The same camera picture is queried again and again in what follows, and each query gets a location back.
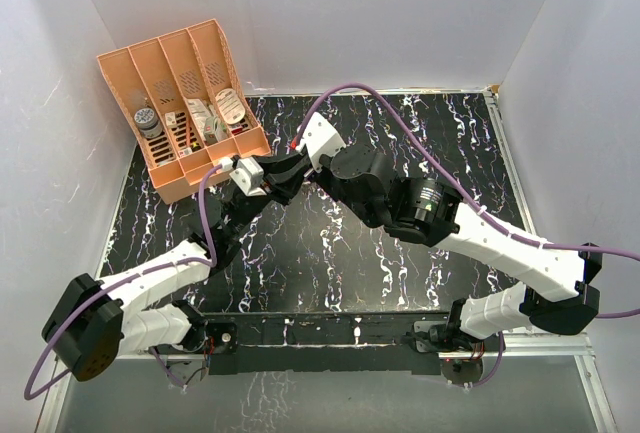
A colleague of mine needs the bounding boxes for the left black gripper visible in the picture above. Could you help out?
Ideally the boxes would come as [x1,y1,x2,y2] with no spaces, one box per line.
[224,152,308,237]

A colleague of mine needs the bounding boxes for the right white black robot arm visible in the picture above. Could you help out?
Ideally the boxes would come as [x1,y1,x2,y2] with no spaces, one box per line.
[310,145,601,350]

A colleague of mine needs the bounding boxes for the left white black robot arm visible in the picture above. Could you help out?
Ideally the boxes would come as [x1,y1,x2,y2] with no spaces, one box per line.
[42,150,318,381]

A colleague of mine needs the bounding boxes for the white paper packets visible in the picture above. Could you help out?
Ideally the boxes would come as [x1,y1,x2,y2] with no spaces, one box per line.
[185,98,228,145]

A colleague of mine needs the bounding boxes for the white oval packet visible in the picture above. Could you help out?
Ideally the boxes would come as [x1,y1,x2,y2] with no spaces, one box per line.
[215,88,246,125]

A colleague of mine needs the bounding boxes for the peach plastic desk organizer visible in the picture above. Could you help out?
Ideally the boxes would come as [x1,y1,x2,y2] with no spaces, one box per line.
[97,19,271,204]

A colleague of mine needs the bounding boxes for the small white card box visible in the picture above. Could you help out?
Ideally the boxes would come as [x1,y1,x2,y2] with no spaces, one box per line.
[164,112,179,129]

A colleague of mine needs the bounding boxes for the grey round tin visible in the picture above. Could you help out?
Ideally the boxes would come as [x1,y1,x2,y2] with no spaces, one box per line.
[133,107,163,140]

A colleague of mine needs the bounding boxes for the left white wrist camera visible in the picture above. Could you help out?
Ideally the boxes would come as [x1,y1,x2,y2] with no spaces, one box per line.
[219,157,267,197]

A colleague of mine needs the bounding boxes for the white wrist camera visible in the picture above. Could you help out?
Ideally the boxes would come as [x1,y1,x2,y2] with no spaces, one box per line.
[219,157,267,197]
[295,112,346,172]

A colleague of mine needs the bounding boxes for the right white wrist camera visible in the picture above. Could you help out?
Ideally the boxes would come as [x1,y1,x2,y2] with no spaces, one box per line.
[295,112,346,172]

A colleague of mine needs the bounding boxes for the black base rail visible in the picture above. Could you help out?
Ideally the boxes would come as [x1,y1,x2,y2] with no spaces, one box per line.
[197,311,446,375]

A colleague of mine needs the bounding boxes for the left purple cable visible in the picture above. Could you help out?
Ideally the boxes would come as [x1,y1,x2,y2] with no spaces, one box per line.
[23,162,231,400]

